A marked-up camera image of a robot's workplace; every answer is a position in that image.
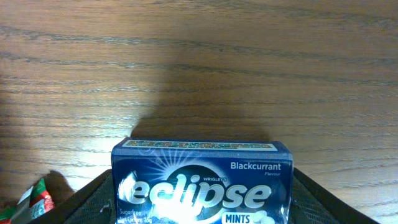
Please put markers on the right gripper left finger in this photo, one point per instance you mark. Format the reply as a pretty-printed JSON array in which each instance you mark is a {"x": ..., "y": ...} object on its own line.
[{"x": 94, "y": 203}]

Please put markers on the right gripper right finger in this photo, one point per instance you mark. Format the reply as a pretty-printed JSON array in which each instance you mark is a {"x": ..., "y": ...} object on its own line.
[{"x": 313, "y": 204}]

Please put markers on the green gum pack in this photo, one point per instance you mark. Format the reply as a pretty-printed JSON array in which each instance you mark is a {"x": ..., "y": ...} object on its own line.
[{"x": 35, "y": 202}]

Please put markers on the blue Eclipse mint pack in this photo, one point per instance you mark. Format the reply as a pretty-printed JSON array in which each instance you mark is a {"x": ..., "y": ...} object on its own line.
[{"x": 172, "y": 181}]

